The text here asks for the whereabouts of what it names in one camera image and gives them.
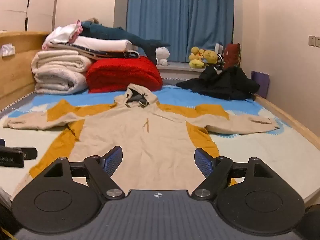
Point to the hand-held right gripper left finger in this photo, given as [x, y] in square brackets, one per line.
[113, 159]

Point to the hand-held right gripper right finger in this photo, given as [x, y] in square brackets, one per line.
[203, 162]

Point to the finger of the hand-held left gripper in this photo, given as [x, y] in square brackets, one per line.
[30, 153]

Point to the beige and mustard hoodie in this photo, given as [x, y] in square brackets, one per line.
[140, 142]

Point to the white fluffy folded blanket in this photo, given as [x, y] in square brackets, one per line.
[57, 77]

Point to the black jacket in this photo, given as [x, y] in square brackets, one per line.
[225, 83]

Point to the red fluffy folded blanket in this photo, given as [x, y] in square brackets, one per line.
[125, 75]

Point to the white window sill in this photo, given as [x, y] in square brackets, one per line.
[180, 70]

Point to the black and white striped plush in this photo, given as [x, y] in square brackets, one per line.
[219, 60]

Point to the yellow plush toy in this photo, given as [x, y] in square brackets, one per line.
[196, 57]
[210, 56]

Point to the tissue packet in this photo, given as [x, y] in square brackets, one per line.
[7, 50]

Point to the dark red cushion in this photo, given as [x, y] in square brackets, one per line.
[232, 53]

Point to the white plush toy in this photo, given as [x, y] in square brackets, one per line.
[162, 53]

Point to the white folded quilt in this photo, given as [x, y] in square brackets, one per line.
[100, 43]

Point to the pink and white folded clothing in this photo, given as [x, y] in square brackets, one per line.
[62, 33]

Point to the teal shark plush toy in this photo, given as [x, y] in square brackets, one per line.
[107, 32]

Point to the white wardrobe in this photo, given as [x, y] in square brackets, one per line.
[15, 5]

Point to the blue curtain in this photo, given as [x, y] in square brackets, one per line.
[175, 12]

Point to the wooden bed frame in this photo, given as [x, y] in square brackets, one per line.
[15, 75]

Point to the wall switch plate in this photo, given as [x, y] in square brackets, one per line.
[311, 40]
[317, 41]

